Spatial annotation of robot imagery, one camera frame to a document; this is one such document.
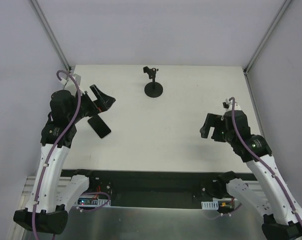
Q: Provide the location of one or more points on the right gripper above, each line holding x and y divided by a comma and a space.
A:
218, 126

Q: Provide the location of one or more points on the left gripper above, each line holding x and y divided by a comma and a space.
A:
90, 104

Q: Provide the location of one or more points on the black smartphone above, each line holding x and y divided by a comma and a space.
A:
99, 126

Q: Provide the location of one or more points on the black phone stand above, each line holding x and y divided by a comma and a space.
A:
152, 89

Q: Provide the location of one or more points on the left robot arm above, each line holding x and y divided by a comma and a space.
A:
47, 209

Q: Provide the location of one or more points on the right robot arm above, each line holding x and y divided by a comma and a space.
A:
278, 212

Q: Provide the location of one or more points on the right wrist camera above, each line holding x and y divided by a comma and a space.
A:
231, 107

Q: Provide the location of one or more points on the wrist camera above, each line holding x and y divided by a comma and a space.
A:
231, 107
69, 85

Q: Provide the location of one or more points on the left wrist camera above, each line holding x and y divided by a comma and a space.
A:
69, 85

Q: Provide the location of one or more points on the right white cable duct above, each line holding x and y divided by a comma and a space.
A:
210, 205

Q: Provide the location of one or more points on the white cable duct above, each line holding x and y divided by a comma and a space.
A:
87, 202
210, 205

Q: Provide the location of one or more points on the left aluminium frame post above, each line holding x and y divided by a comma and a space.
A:
49, 33

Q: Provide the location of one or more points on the aluminium frame post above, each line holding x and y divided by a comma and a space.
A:
271, 28
49, 33

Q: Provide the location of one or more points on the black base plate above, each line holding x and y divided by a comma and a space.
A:
149, 189

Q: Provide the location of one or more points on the left white cable duct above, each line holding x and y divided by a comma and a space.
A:
87, 202

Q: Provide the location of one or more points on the right aluminium frame post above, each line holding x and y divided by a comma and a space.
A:
271, 28

